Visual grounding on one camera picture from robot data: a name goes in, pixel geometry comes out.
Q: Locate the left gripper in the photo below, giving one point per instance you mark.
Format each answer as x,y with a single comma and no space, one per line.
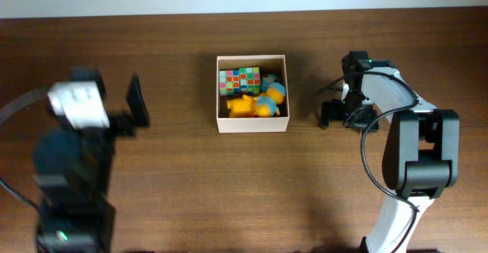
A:
137,95

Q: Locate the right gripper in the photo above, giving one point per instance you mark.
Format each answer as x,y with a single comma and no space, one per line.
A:
349,116

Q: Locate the orange duck with blue hat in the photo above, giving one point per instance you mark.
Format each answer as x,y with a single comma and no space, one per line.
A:
266,104

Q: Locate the blue one-eyed ball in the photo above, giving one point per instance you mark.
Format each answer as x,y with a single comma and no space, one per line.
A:
268,79

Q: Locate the colourful puzzle cube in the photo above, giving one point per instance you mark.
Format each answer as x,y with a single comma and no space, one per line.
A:
250,80
229,82

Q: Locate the yellow rubber animal toy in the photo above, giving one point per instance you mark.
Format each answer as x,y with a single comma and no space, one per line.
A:
242,107

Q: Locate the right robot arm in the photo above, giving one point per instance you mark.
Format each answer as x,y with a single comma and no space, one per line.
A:
420,158

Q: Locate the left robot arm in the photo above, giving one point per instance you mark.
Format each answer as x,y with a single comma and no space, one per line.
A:
73,162

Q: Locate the beige open cardboard box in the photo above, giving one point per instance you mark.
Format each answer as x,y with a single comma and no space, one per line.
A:
267,64

